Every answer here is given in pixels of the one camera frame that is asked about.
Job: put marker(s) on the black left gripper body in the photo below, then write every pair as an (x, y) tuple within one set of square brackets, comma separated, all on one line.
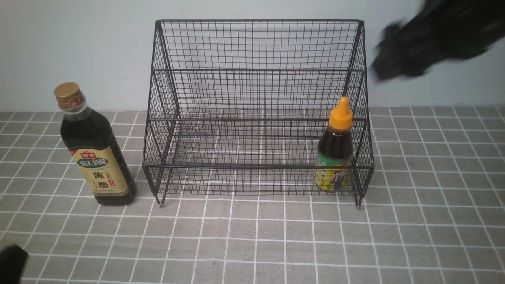
[(13, 260)]

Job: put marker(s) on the dark vinegar bottle yellow label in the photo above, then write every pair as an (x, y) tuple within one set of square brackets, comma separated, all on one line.
[(88, 136)]

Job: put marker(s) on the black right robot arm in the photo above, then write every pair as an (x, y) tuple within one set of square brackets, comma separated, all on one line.
[(442, 30)]

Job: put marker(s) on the orange-capped sauce bottle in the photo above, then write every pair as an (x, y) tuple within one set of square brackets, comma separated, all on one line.
[(334, 149)]

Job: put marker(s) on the black wire mesh shelf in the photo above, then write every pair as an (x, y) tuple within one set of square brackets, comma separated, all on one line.
[(237, 107)]

